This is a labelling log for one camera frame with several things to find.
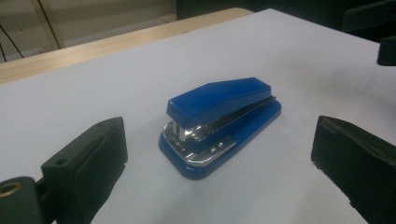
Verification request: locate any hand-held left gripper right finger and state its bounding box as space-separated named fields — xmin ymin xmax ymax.
xmin=310 ymin=115 xmax=396 ymax=224

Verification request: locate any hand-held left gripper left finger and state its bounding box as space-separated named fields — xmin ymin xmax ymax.
xmin=41 ymin=116 xmax=129 ymax=224

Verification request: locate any blue stapler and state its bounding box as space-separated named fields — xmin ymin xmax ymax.
xmin=158 ymin=77 xmax=283 ymax=181

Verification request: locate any white table sheet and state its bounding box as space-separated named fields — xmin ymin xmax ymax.
xmin=0 ymin=8 xmax=396 ymax=224

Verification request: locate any beige cabinet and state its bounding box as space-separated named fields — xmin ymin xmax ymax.
xmin=0 ymin=0 xmax=177 ymax=63

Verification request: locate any black hanging cable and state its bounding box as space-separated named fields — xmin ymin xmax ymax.
xmin=0 ymin=22 xmax=25 ymax=63

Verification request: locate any black curtain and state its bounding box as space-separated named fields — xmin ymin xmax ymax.
xmin=176 ymin=0 xmax=396 ymax=43

